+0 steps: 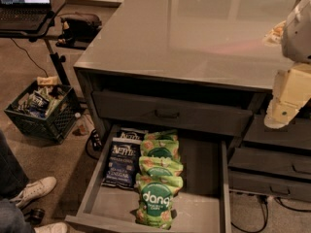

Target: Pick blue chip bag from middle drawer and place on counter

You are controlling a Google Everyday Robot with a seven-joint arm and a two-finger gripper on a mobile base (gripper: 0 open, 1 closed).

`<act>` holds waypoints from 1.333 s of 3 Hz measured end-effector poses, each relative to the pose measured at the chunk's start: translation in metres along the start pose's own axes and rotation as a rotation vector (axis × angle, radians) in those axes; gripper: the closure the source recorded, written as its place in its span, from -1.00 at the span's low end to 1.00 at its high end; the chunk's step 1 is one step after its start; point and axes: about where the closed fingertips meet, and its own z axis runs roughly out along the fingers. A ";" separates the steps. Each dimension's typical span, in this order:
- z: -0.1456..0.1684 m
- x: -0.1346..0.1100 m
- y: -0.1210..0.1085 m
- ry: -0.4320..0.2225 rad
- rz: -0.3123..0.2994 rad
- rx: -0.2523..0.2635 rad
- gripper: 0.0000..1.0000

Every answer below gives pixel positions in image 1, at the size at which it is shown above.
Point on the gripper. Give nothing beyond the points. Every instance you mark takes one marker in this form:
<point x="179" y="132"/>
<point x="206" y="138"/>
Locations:
<point x="297" y="33"/>

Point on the blue kettle chip bag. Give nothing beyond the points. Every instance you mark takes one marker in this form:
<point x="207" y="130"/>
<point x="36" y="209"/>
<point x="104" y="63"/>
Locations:
<point x="132" y="134"/>
<point x="122" y="165"/>

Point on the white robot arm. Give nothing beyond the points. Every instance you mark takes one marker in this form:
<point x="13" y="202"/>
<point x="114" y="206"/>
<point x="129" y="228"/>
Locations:
<point x="296" y="40"/>

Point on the right upper grey drawer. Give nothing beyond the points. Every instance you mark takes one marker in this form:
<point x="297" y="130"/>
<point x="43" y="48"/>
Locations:
<point x="295" y="135"/>

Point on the right middle grey drawer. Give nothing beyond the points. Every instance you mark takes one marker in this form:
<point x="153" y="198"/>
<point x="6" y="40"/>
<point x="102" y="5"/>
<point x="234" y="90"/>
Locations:
<point x="272" y="162"/>

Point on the grey counter cabinet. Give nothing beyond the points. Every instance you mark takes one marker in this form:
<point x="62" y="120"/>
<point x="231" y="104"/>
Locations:
<point x="218" y="52"/>

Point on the right lower grey drawer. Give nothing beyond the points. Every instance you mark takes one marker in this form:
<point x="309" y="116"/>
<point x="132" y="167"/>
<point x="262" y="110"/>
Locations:
<point x="269" y="186"/>

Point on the rear green Dang chip bag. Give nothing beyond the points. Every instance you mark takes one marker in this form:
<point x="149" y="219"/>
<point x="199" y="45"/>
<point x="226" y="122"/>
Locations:
<point x="171" y="135"/>

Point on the green dang chip bag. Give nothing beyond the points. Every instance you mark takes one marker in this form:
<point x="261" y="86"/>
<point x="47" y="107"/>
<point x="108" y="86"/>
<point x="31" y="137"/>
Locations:
<point x="160" y="166"/>
<point x="156" y="195"/>
<point x="171" y="135"/>
<point x="160" y="148"/>

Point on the open grey middle drawer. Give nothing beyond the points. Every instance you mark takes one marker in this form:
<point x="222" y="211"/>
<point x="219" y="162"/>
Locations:
<point x="202" y="205"/>

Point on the front green Dang chip bag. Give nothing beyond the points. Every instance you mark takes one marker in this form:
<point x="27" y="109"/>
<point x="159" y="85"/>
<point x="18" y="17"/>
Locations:
<point x="156" y="195"/>

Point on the grey top drawer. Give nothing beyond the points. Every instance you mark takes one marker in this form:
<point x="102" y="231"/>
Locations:
<point x="171" y="113"/>

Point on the dark bag on floor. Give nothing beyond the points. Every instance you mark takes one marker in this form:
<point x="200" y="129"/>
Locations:
<point x="78" y="30"/>

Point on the black plastic crate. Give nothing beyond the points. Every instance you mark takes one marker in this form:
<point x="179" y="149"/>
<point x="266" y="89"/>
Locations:
<point x="54" y="127"/>

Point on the snack bags in crate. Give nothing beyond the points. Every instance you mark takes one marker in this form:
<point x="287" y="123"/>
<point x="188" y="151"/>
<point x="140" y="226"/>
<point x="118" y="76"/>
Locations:
<point x="44" y="99"/>

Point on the black laptop stand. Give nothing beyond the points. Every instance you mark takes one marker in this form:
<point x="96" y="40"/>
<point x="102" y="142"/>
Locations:
<point x="42" y="33"/>

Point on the white left sneaker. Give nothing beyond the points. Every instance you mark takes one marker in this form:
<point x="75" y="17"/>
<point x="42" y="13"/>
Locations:
<point x="34" y="191"/>

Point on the open laptop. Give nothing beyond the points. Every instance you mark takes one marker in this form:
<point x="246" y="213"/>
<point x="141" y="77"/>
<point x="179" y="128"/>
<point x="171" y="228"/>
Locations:
<point x="24" y="15"/>

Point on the small black cylinder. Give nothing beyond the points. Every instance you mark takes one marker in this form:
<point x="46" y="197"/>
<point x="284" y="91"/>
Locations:
<point x="36" y="216"/>

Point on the person leg in jeans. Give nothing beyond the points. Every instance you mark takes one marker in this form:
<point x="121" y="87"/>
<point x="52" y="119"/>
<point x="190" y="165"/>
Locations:
<point x="13" y="181"/>

